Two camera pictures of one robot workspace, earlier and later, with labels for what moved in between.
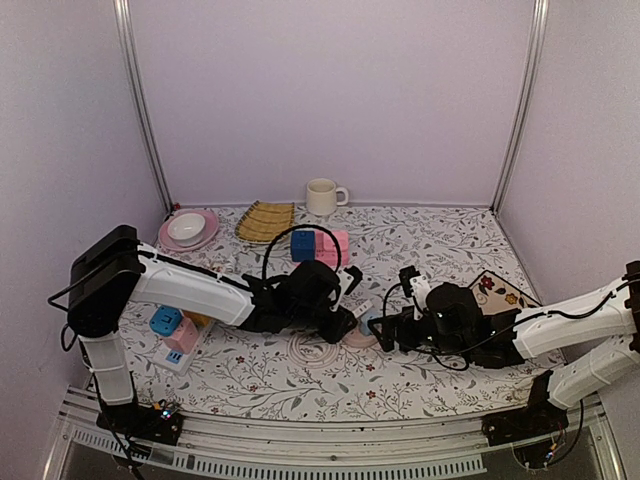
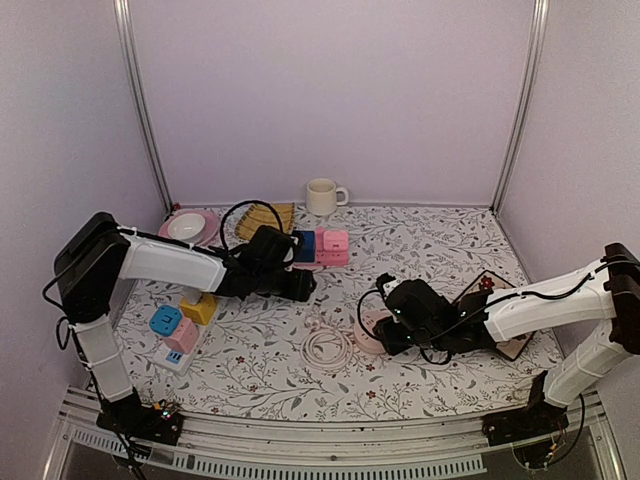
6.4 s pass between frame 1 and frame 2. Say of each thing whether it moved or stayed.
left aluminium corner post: stayed
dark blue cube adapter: stayed
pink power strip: stayed
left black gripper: moved
